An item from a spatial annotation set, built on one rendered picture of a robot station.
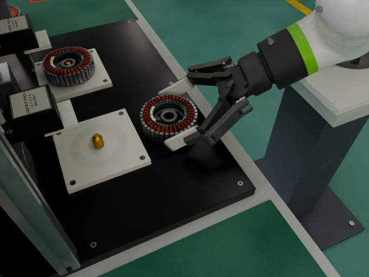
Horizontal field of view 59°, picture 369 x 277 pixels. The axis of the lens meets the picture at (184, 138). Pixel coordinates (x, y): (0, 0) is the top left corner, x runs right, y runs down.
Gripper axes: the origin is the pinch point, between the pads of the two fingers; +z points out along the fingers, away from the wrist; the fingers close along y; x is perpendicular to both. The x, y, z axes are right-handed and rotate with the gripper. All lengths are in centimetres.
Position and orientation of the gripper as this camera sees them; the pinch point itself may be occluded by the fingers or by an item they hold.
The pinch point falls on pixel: (169, 117)
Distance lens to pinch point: 64.2
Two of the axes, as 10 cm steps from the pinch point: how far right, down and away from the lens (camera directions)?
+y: -1.3, -7.5, 6.5
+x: -5.0, -5.2, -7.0
